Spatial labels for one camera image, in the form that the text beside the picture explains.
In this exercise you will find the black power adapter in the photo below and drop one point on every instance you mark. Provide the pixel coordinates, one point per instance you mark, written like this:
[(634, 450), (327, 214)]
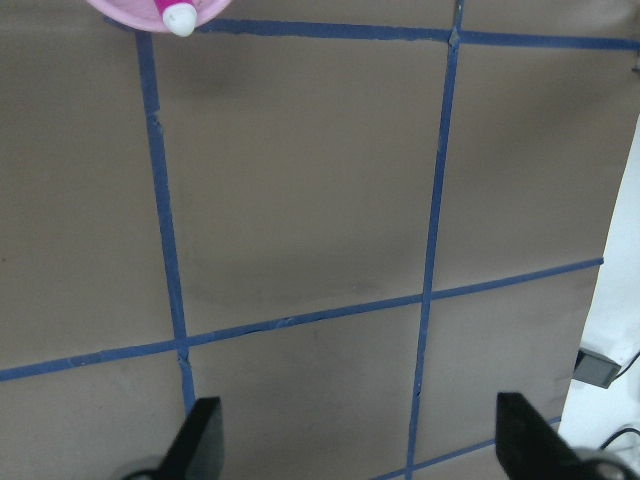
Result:
[(595, 369)]

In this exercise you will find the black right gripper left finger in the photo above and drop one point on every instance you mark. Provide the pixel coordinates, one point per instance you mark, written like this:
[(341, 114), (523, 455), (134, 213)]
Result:
[(197, 451)]

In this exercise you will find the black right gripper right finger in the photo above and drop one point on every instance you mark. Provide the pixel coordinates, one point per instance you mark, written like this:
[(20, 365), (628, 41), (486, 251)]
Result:
[(527, 447)]

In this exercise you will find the pink mesh cup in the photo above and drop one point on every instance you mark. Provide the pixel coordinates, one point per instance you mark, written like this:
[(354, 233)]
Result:
[(142, 14)]

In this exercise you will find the pink highlighter pen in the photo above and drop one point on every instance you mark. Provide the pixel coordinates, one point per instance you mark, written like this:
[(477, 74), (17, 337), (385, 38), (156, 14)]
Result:
[(178, 16)]

